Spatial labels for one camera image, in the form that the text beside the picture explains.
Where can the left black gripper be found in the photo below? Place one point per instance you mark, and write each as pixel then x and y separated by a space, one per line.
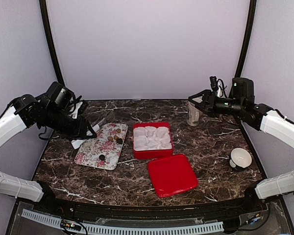
pixel 80 132

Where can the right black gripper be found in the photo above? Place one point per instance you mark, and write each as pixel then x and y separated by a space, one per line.
pixel 208 94

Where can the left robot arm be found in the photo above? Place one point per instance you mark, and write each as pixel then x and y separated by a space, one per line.
pixel 56 109

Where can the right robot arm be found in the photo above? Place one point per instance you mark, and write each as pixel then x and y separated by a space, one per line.
pixel 261 117

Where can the cream ceramic mug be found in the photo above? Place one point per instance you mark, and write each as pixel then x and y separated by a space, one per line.
pixel 194 115

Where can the floral rectangular tray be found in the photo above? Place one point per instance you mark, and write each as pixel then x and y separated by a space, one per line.
pixel 102 146

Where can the white and dark bowl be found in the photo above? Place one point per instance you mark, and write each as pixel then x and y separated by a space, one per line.
pixel 240 159

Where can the red box with paper cups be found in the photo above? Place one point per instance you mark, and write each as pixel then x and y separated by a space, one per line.
pixel 152 140

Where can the red box lid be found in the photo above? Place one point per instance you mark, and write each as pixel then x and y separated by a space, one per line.
pixel 172 175

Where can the small circuit board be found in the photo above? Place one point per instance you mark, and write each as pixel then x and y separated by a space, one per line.
pixel 70 226

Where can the black front table rail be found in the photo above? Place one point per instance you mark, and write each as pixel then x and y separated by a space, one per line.
pixel 225 209

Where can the right black frame post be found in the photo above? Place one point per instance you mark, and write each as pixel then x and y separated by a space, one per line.
pixel 246 38

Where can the black frame post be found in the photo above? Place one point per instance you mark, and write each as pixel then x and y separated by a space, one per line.
pixel 246 38
pixel 50 42

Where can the white slotted cable duct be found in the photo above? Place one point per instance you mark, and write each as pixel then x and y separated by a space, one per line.
pixel 94 229

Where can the left black frame post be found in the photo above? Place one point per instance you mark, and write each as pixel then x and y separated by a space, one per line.
pixel 50 42

